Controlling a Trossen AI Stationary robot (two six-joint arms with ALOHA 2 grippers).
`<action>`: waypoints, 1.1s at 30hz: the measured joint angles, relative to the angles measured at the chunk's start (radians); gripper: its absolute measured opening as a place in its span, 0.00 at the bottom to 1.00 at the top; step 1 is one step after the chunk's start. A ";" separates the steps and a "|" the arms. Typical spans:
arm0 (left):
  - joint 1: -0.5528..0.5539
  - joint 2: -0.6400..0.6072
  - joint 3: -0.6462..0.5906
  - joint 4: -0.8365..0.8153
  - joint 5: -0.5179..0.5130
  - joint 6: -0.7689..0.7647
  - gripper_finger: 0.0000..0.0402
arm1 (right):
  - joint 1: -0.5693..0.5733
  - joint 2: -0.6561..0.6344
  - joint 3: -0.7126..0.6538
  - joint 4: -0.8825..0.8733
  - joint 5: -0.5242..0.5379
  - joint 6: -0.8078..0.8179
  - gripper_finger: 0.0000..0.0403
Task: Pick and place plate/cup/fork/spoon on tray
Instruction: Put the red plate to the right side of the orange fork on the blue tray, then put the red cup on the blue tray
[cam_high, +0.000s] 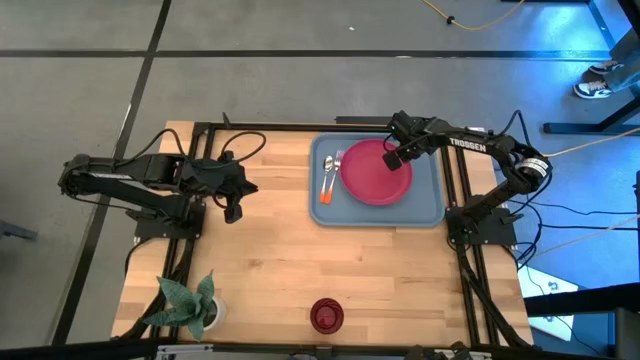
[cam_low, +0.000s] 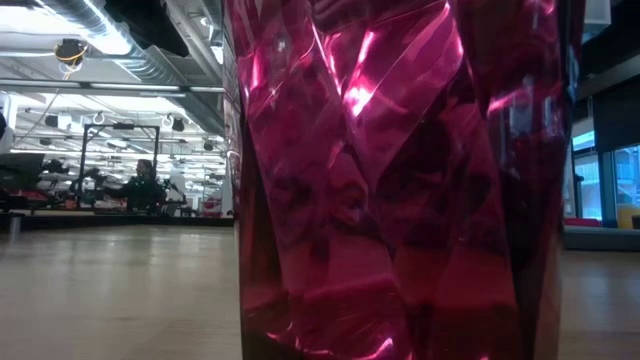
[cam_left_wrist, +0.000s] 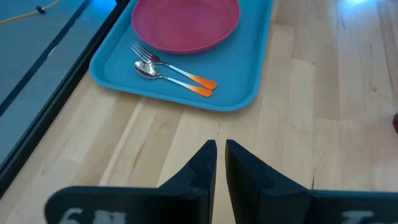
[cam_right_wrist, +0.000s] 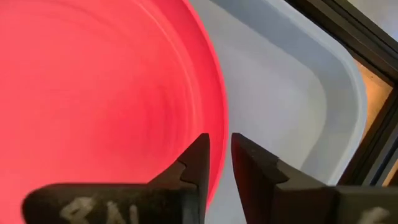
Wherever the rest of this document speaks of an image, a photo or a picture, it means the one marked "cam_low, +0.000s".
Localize red faceted plastic cup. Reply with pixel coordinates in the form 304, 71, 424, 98
222, 0, 586, 360

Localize blue-grey plastic tray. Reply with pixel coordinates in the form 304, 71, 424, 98
562, 225, 640, 252

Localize person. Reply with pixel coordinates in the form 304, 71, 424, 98
102, 158, 169, 214

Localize red background seat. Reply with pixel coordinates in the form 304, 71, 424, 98
563, 216, 604, 229

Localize black background machine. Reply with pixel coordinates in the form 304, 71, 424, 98
0, 152, 47, 211

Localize yellow background seat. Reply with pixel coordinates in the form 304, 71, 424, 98
616, 203, 640, 230

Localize black aluminium table frame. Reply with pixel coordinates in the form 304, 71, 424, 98
0, 212, 235, 231

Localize black background rig frame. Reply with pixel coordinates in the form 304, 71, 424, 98
77, 122, 162, 211

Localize silver ventilation duct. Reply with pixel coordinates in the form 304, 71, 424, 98
39, 0, 226, 136

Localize black and yellow cable reel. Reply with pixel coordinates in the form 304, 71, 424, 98
53, 38, 90, 66

